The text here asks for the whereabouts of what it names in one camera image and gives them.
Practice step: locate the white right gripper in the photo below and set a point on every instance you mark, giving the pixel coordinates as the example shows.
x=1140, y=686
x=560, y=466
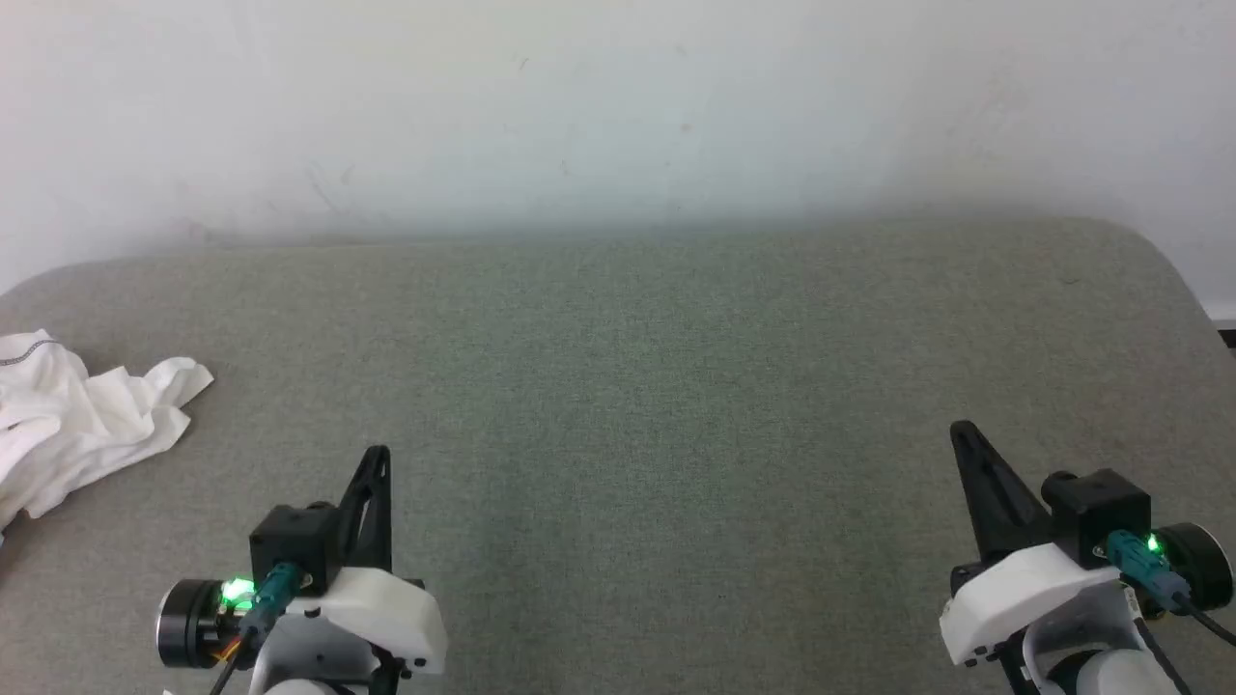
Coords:
x=1014, y=589

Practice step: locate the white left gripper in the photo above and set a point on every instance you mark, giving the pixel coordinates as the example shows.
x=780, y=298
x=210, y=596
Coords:
x=386, y=613

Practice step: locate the white long-sleeve shirt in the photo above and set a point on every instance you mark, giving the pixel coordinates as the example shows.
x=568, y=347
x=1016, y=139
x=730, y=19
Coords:
x=77, y=425

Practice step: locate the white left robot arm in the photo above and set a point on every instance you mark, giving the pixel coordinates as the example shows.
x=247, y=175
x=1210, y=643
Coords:
x=309, y=661

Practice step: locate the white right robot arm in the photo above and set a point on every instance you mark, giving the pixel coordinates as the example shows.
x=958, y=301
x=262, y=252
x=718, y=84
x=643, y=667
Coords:
x=1110, y=674

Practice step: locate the black left wrist cylinder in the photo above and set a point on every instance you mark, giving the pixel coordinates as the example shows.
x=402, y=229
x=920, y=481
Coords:
x=188, y=623

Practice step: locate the grey fabric sofa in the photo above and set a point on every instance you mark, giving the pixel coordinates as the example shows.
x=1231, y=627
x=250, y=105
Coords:
x=618, y=434

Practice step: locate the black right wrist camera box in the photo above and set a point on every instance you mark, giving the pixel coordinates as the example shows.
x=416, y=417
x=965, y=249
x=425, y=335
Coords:
x=1096, y=512

